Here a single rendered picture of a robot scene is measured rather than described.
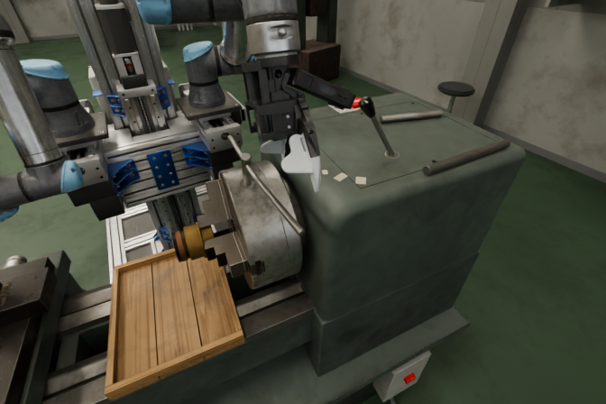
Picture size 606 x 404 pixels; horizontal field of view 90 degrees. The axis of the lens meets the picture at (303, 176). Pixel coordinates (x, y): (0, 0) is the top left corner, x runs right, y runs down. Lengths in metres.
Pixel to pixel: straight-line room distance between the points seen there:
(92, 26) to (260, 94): 1.01
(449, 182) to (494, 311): 1.52
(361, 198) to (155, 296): 0.65
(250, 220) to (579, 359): 1.95
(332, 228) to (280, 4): 0.40
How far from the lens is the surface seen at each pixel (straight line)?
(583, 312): 2.50
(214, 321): 0.90
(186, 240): 0.77
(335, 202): 0.62
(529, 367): 2.11
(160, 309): 0.96
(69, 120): 1.30
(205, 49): 1.27
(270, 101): 0.46
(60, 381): 1.01
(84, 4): 1.40
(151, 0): 0.55
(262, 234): 0.67
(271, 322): 0.89
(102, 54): 1.43
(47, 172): 0.92
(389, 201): 0.66
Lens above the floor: 1.64
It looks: 35 degrees down
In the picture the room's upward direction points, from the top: straight up
